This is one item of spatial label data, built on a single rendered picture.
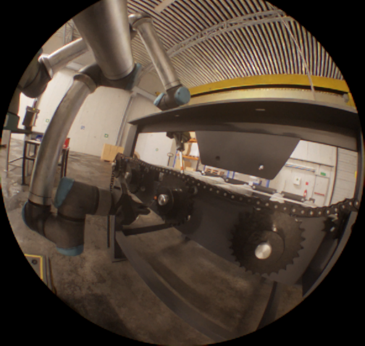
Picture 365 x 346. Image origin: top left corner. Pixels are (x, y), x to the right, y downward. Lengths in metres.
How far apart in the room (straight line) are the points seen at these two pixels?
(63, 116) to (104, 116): 10.10
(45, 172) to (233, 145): 0.55
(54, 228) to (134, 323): 0.78
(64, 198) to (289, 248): 0.50
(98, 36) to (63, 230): 0.44
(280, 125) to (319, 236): 0.29
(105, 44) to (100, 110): 10.29
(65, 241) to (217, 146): 0.51
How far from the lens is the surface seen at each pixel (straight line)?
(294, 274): 0.40
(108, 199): 0.40
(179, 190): 0.38
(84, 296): 1.11
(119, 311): 1.04
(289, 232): 0.29
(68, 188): 0.36
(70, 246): 0.40
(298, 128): 0.38
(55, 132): 0.45
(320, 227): 0.35
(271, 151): 0.34
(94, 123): 10.38
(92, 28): 0.30
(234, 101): 0.34
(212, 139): 0.41
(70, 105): 0.48
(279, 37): 8.73
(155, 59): 0.68
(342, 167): 10.60
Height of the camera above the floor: 0.98
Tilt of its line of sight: level
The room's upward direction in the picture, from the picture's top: 13 degrees clockwise
